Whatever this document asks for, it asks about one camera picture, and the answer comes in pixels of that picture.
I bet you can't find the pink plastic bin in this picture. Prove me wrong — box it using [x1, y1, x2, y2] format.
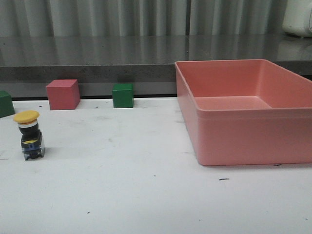
[175, 59, 312, 166]

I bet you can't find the green block far left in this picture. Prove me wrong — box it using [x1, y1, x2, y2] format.
[0, 91, 15, 118]

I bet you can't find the white appliance in background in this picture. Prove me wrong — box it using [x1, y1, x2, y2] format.
[282, 0, 312, 38]

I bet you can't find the green cube block centre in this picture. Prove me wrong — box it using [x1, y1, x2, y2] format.
[112, 83, 134, 108]

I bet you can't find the pink cube block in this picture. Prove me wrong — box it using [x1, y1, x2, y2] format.
[46, 79, 80, 110]

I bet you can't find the dark grey counter shelf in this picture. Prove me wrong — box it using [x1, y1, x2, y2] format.
[0, 34, 312, 100]

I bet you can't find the yellow push button switch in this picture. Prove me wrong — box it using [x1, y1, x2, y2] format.
[13, 110, 45, 160]

